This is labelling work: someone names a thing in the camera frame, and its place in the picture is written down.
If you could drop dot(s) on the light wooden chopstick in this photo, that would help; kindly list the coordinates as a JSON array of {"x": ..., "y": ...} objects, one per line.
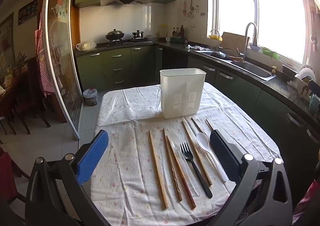
[
  {"x": 197, "y": 154},
  {"x": 157, "y": 168}
]

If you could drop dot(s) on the gas stove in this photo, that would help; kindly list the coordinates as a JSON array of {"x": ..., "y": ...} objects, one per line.
[{"x": 130, "y": 41}]

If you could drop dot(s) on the red-ended wooden chopstick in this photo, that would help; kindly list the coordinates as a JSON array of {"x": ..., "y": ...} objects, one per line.
[
  {"x": 182, "y": 178},
  {"x": 195, "y": 124}
]

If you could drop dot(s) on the hanging wall utensils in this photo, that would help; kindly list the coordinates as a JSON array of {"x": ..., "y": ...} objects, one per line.
[{"x": 191, "y": 10}]

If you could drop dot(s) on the yellow soap basket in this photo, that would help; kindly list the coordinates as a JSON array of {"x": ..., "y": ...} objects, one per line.
[{"x": 215, "y": 37}]

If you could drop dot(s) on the white plastic spoon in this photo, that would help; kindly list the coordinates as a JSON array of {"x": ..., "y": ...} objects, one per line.
[{"x": 203, "y": 141}]

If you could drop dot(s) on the pale teal mug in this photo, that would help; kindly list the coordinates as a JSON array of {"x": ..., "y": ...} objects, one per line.
[{"x": 314, "y": 103}]

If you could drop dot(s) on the white plate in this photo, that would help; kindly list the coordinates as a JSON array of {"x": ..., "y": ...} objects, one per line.
[{"x": 308, "y": 72}]

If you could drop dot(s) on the white plastic bag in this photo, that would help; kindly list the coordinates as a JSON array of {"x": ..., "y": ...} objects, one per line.
[{"x": 86, "y": 46}]

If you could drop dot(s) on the steel kitchen sink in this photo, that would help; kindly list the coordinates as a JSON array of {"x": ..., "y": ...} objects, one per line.
[{"x": 252, "y": 70}]

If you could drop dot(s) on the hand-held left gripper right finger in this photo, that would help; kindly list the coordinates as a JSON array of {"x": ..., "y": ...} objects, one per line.
[{"x": 222, "y": 153}]

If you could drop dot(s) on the floral white tablecloth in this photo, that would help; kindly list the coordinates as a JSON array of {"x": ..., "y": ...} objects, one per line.
[{"x": 130, "y": 166}]

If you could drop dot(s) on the black plastic fork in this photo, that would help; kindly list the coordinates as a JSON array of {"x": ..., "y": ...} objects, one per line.
[{"x": 197, "y": 176}]

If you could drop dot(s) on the white dish rack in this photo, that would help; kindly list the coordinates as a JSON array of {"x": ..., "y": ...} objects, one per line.
[{"x": 301, "y": 86}]

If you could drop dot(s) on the brown wooden chopstick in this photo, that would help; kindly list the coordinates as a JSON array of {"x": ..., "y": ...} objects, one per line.
[{"x": 209, "y": 124}]

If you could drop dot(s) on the green plastic containers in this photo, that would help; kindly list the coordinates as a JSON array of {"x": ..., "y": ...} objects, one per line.
[{"x": 270, "y": 53}]

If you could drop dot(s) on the wooden dining table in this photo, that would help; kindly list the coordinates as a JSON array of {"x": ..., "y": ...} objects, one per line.
[{"x": 10, "y": 91}]

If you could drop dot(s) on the wooden cutting board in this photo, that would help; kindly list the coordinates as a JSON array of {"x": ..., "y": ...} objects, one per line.
[{"x": 232, "y": 41}]

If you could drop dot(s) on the person's floral clothing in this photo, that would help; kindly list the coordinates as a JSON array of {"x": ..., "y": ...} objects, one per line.
[{"x": 308, "y": 201}]

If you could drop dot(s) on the steel cooking pot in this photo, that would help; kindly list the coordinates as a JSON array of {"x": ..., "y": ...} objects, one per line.
[{"x": 138, "y": 35}]

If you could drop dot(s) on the black lidded wok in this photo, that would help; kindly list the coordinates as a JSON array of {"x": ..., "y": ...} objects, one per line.
[{"x": 115, "y": 34}]

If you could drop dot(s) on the clear plastic spoon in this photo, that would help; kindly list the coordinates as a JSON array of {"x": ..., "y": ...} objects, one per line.
[{"x": 191, "y": 181}]

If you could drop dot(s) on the red chair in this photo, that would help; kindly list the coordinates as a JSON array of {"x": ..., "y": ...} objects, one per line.
[{"x": 7, "y": 173}]

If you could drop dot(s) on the framed wall picture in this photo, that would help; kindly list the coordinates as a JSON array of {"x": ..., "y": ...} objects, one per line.
[{"x": 6, "y": 41}]

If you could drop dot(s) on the kitchen window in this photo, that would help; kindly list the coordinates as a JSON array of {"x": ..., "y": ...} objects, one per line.
[{"x": 235, "y": 3}]

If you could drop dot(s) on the dark sauce bottle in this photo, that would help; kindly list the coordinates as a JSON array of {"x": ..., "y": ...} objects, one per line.
[
  {"x": 173, "y": 32},
  {"x": 182, "y": 31}
]

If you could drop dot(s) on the white dish cloth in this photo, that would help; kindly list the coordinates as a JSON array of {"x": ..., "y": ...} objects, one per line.
[{"x": 197, "y": 47}]

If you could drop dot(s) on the green base cabinets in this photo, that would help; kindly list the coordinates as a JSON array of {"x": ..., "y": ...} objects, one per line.
[{"x": 115, "y": 66}]

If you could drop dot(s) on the steel kitchen faucet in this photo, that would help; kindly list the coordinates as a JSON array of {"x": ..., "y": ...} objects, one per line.
[{"x": 246, "y": 38}]

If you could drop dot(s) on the small trash bin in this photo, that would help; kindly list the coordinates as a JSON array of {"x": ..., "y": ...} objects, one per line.
[{"x": 90, "y": 96}]

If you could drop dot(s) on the dark wooden chair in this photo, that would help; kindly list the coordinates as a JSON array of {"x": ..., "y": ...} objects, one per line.
[{"x": 32, "y": 96}]

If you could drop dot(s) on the black frying pan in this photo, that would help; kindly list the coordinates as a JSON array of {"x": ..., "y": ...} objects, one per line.
[{"x": 220, "y": 55}]

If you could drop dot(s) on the red checked apron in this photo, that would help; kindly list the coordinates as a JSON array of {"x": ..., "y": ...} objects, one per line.
[{"x": 42, "y": 66}]

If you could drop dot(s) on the printed glass sliding door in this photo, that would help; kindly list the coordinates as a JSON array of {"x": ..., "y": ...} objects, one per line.
[{"x": 62, "y": 66}]

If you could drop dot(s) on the white plastic utensil holder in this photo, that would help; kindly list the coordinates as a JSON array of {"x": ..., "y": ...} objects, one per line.
[{"x": 175, "y": 83}]

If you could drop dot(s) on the dark granite countertop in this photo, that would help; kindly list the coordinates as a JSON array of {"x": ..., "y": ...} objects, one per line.
[{"x": 282, "y": 86}]

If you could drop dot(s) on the dark wall poster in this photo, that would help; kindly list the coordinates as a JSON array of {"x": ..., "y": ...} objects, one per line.
[{"x": 28, "y": 11}]

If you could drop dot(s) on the green seasoning tray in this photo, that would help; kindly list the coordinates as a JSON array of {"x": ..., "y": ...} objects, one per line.
[{"x": 178, "y": 39}]

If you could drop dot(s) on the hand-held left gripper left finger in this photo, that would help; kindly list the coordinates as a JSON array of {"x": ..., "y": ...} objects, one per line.
[{"x": 92, "y": 156}]

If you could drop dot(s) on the spiral patterned brown chopstick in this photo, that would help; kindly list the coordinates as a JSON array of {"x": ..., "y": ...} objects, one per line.
[{"x": 171, "y": 161}]

